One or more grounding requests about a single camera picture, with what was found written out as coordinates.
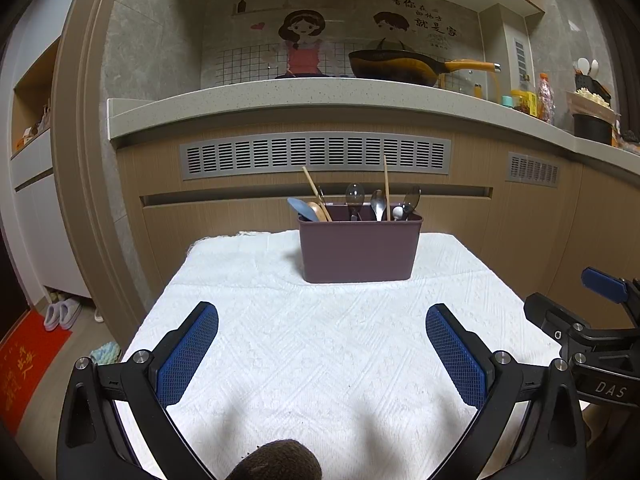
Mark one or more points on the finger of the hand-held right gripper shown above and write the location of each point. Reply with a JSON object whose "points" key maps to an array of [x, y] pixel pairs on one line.
{"points": [[605, 282], [555, 317]]}

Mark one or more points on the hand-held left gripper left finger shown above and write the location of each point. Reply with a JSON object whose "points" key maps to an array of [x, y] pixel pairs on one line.
{"points": [[187, 355]]}

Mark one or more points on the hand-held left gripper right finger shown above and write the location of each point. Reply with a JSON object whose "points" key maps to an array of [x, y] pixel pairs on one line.
{"points": [[455, 355]]}

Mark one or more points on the purple utensil holder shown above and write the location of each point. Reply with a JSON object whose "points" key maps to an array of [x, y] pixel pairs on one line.
{"points": [[360, 250]]}

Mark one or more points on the small metal spoon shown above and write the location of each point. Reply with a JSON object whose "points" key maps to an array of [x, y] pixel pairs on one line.
{"points": [[398, 212]]}

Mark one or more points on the large metal spoon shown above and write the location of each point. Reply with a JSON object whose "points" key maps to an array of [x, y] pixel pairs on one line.
{"points": [[412, 199]]}

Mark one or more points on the wooden chopstick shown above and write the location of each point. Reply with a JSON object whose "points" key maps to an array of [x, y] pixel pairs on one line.
{"points": [[386, 185], [312, 185]]}

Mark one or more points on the blue plastic spoon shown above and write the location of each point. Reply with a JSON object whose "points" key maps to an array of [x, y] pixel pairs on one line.
{"points": [[300, 208]]}

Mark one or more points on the wooden spoon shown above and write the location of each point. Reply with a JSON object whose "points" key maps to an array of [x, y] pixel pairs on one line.
{"points": [[316, 211]]}

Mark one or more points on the grey slipper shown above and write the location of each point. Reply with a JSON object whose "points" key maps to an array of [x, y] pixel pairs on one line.
{"points": [[72, 310], [53, 317]]}

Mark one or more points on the white textured towel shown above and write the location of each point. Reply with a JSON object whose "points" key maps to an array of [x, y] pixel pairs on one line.
{"points": [[320, 350]]}

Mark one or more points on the short grey vent grille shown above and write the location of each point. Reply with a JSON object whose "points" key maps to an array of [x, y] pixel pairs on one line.
{"points": [[533, 169]]}

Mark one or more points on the brown fuzzy object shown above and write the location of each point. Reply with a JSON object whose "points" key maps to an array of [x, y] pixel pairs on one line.
{"points": [[277, 462]]}

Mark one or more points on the black pot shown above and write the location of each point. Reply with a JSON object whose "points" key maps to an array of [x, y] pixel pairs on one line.
{"points": [[592, 129]]}

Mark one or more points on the red doormat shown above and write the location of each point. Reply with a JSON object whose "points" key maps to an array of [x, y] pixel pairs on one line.
{"points": [[30, 365]]}

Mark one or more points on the yellow box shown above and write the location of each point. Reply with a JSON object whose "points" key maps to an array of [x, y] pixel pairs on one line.
{"points": [[533, 105]]}

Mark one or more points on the plastic bottle orange cap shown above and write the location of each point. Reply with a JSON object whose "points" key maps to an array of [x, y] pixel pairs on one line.
{"points": [[546, 100]]}

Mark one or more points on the yellow lid jar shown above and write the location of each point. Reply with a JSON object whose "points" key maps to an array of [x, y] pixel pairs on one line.
{"points": [[521, 102]]}

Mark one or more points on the small teal cup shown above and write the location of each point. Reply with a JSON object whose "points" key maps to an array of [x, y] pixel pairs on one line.
{"points": [[508, 102]]}

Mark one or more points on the black holder white spoons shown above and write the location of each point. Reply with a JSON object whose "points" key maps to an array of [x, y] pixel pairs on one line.
{"points": [[592, 77]]}

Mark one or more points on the white shelf cabinet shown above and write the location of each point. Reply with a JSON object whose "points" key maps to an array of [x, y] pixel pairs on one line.
{"points": [[40, 210]]}

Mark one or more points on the long grey vent grille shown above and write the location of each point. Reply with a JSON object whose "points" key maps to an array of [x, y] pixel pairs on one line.
{"points": [[315, 159]]}

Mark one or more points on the glass pot lid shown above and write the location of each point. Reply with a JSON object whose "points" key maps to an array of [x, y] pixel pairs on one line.
{"points": [[467, 85]]}

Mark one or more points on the white louvered wall panel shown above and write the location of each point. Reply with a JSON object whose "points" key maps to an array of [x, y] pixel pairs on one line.
{"points": [[520, 57]]}

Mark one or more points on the cartoon wall sticker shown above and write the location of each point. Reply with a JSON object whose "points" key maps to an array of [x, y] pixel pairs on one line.
{"points": [[240, 55]]}

